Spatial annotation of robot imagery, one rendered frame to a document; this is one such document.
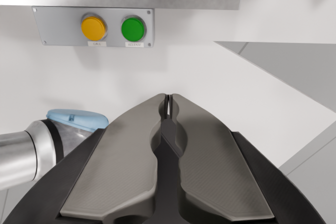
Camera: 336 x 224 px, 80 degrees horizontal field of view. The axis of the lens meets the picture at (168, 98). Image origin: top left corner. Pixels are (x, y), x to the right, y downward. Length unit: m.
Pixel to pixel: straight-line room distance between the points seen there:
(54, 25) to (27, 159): 0.23
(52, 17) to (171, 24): 0.23
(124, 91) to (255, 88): 0.35
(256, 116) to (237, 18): 0.29
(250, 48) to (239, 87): 0.94
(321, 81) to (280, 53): 0.41
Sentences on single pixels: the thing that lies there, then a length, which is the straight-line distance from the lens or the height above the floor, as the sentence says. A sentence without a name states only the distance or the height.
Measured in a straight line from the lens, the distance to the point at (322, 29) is 0.60.
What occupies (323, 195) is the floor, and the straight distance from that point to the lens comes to 2.91.
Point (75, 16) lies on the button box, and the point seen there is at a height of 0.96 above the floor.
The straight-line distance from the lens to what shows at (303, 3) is 0.56.
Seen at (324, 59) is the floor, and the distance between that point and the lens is 1.78.
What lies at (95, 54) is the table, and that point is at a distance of 0.53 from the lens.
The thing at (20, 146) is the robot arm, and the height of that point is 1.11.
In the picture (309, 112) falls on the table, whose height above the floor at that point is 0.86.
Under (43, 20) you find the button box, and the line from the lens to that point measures 0.44.
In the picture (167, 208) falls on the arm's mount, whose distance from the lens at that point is 0.55.
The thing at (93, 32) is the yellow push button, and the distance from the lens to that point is 0.40.
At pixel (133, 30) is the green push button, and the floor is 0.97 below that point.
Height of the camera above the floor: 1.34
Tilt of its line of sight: 59 degrees down
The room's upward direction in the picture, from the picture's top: 179 degrees counter-clockwise
